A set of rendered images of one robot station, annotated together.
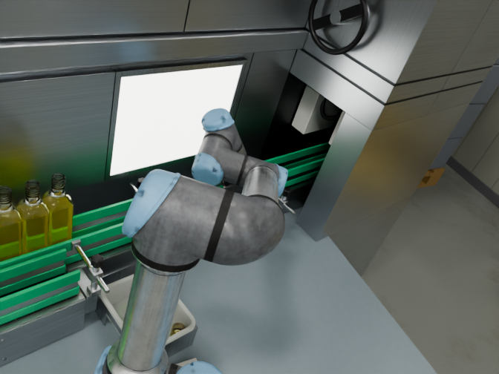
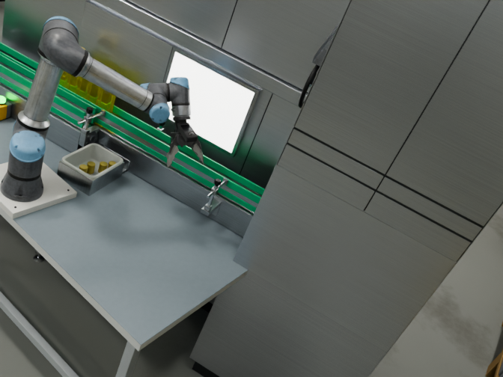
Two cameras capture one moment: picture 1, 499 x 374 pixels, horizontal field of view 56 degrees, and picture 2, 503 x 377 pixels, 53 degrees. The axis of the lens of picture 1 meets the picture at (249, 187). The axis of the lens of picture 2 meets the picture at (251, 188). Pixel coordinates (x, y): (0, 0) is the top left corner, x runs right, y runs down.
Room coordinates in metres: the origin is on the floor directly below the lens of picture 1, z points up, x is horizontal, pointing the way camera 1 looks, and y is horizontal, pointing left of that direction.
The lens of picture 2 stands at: (0.57, -1.72, 2.09)
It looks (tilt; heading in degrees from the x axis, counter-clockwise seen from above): 31 degrees down; 64
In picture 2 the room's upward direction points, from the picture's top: 23 degrees clockwise
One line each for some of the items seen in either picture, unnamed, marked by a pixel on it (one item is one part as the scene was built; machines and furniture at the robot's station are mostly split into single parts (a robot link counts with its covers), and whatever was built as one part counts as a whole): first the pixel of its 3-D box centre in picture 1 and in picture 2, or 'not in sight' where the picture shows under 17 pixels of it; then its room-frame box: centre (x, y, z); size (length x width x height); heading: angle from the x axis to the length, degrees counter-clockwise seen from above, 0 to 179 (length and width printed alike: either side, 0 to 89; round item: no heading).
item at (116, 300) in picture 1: (145, 316); (91, 167); (0.75, 0.15, 0.80); 0.22 x 0.17 x 0.09; 52
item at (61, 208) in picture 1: (56, 225); (106, 101); (0.78, 0.41, 0.99); 0.06 x 0.06 x 0.21; 53
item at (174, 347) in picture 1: (139, 311); (95, 167); (0.77, 0.17, 0.79); 0.27 x 0.17 x 0.08; 52
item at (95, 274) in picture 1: (90, 268); (90, 119); (0.72, 0.29, 0.95); 0.17 x 0.03 x 0.12; 52
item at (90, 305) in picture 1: (84, 289); (89, 136); (0.73, 0.31, 0.85); 0.09 x 0.04 x 0.07; 52
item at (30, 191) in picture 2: not in sight; (23, 179); (0.50, -0.04, 0.83); 0.15 x 0.15 x 0.10
